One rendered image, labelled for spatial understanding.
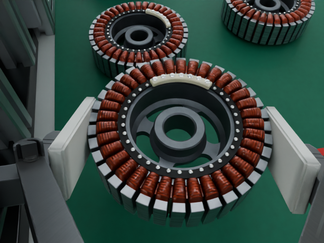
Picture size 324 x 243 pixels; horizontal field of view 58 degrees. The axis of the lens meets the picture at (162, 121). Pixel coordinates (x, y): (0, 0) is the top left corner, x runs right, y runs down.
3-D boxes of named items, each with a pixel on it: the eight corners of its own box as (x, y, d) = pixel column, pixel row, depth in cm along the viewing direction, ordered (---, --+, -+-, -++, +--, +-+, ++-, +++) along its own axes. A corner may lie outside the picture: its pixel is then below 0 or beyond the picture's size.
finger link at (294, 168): (305, 163, 13) (322, 164, 13) (263, 105, 19) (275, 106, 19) (290, 215, 14) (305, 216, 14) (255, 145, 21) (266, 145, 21)
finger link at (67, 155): (68, 202, 14) (53, 201, 14) (98, 136, 21) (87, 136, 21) (62, 149, 13) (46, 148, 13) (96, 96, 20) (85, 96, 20)
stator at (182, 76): (269, 234, 17) (293, 215, 14) (81, 224, 17) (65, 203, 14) (247, 90, 24) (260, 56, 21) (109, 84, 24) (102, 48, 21)
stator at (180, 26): (134, 103, 31) (131, 80, 28) (75, 50, 36) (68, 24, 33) (204, 54, 36) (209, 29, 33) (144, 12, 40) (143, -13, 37)
